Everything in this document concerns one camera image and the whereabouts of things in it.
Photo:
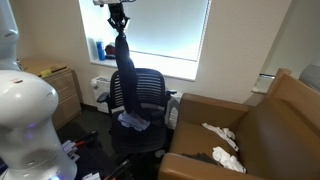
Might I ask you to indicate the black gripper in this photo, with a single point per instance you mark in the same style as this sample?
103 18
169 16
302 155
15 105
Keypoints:
117 11

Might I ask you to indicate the black cloth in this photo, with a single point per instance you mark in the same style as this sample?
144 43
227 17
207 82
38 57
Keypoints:
128 80

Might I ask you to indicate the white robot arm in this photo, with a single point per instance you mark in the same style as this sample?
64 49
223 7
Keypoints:
26 110

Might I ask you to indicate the black mesh office chair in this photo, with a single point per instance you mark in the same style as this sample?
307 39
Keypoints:
153 86

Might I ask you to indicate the light blue cloth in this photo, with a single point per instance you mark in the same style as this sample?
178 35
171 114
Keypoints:
133 121

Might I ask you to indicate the long white cloth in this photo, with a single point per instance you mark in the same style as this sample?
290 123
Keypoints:
216 130

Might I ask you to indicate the crumpled white cloth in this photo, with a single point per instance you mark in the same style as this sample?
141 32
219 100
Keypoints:
226 159

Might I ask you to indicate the dark red object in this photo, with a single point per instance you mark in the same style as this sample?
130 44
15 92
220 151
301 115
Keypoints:
110 51

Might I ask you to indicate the blue bottle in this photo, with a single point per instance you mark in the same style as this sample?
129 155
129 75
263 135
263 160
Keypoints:
101 51

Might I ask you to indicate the window with white blind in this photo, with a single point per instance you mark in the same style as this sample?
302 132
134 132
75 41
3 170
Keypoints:
173 26

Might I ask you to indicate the yellow note pad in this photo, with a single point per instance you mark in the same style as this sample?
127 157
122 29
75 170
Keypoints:
46 73

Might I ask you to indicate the wooden dresser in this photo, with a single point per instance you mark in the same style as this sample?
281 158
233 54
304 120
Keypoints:
63 100

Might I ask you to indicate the small white boxes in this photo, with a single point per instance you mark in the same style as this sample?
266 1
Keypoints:
68 146

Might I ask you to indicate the white paper sheet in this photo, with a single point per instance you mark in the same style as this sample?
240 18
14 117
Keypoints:
90 176

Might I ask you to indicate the tan leather armchair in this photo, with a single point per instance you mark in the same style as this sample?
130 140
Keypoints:
273 140

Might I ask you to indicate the grey striped cushion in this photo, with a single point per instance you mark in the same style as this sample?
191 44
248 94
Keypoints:
311 76

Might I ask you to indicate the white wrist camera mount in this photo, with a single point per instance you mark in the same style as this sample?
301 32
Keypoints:
113 1

